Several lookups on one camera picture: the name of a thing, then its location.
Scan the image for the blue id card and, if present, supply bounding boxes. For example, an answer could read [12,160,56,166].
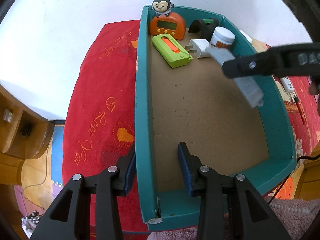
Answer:
[206,45,264,108]

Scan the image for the white orange pill bottle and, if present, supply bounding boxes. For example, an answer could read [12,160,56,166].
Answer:
[210,27,235,49]

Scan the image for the black curved device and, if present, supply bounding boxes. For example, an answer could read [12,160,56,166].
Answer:
[188,18,220,42]

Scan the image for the white usb wall charger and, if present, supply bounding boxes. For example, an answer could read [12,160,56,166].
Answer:
[184,39,210,59]

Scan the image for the teal cardboard box tray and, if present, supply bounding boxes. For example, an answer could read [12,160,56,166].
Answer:
[135,5,296,231]

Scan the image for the green orange utility cutter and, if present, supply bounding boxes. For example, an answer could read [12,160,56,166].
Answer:
[151,34,193,68]

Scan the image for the orange digital timer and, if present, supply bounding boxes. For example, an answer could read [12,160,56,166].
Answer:
[149,12,186,40]

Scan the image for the monkey cartoon figurine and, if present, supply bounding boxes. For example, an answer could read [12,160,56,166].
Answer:
[152,0,175,17]

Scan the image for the white air conditioner remote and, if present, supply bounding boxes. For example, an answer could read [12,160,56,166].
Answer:
[280,76,294,93]

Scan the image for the person right hand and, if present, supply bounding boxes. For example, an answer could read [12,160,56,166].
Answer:
[309,76,319,95]

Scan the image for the pink fluffy blanket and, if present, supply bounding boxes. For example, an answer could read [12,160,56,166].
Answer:
[148,199,319,239]

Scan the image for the polka dot bag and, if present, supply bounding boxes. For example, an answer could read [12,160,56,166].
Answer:
[21,210,43,236]

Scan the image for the white earbuds case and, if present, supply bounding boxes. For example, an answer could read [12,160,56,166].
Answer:
[240,30,253,44]

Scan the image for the wooden bedside cabinet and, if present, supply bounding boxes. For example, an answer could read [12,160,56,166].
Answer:
[1,87,54,185]

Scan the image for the red floral bed blanket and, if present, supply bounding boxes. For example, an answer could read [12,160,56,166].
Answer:
[62,19,151,233]

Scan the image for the black cable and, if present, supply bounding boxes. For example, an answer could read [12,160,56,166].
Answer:
[267,153,320,204]

